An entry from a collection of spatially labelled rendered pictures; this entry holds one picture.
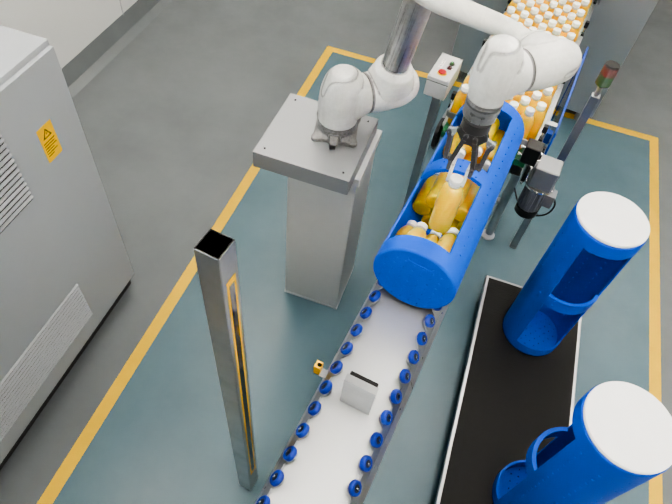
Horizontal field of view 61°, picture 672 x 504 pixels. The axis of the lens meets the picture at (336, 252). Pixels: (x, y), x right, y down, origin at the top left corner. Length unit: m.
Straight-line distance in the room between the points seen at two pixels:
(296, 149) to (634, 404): 1.43
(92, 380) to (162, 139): 1.67
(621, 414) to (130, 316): 2.25
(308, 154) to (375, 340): 0.76
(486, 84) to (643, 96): 3.81
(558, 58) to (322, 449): 1.21
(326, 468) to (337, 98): 1.25
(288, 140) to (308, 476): 1.23
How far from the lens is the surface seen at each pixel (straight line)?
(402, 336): 1.93
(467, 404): 2.76
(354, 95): 2.14
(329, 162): 2.17
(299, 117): 2.36
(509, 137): 2.27
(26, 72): 2.12
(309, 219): 2.52
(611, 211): 2.42
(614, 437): 1.90
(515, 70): 1.39
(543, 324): 3.09
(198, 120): 4.02
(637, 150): 4.59
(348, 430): 1.77
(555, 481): 2.13
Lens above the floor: 2.59
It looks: 53 degrees down
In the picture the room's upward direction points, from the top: 8 degrees clockwise
